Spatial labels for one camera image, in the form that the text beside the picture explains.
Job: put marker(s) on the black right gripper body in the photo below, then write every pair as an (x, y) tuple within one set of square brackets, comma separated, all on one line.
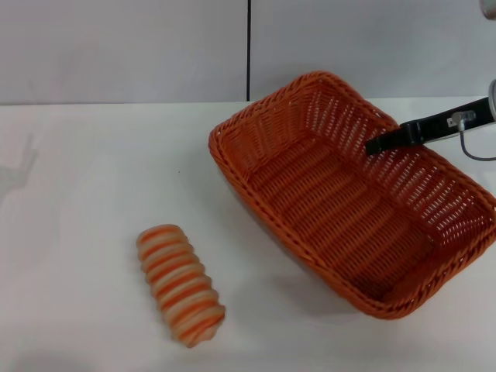
[(430, 129)]

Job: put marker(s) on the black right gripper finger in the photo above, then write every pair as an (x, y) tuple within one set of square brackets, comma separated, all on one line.
[(385, 144)]

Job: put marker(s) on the orange woven plastic basket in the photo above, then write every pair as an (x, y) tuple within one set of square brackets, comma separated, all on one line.
[(310, 201)]

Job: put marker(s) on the orange striped toy bread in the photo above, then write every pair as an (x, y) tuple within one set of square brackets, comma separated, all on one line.
[(178, 283)]

